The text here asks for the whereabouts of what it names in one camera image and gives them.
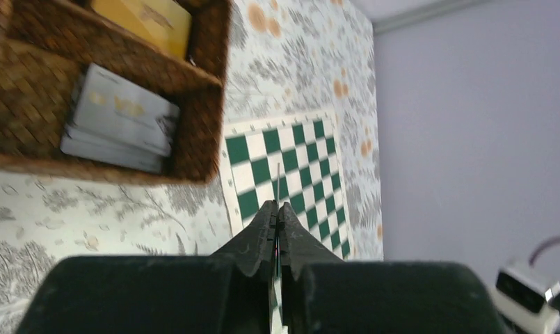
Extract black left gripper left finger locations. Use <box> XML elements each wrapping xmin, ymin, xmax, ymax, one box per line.
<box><xmin>211</xmin><ymin>200</ymin><xmax>278</xmax><ymax>283</ymax></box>

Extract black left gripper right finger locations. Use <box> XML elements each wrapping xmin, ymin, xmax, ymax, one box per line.
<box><xmin>278</xmin><ymin>202</ymin><xmax>344</xmax><ymax>283</ymax></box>

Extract silver cards in basket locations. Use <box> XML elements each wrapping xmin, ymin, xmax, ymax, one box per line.
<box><xmin>60</xmin><ymin>63</ymin><xmax>180</xmax><ymax>174</ymax></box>

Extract gold cards in basket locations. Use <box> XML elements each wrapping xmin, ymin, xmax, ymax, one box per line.
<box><xmin>89</xmin><ymin>0</ymin><xmax>192</xmax><ymax>59</ymax></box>

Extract green white chessboard mat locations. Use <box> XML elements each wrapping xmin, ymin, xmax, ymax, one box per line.
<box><xmin>221</xmin><ymin>110</ymin><xmax>357</xmax><ymax>333</ymax></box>

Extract floral patterned table mat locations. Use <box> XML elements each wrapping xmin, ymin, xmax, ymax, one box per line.
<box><xmin>0</xmin><ymin>1</ymin><xmax>383</xmax><ymax>333</ymax></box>

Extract brown woven divided basket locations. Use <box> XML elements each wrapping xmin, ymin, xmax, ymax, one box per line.
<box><xmin>0</xmin><ymin>1</ymin><xmax>233</xmax><ymax>185</ymax></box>

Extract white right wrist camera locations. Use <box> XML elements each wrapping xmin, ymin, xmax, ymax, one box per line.
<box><xmin>490</xmin><ymin>261</ymin><xmax>560</xmax><ymax>333</ymax></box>

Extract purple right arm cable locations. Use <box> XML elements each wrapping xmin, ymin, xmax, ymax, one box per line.
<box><xmin>528</xmin><ymin>234</ymin><xmax>560</xmax><ymax>269</ymax></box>

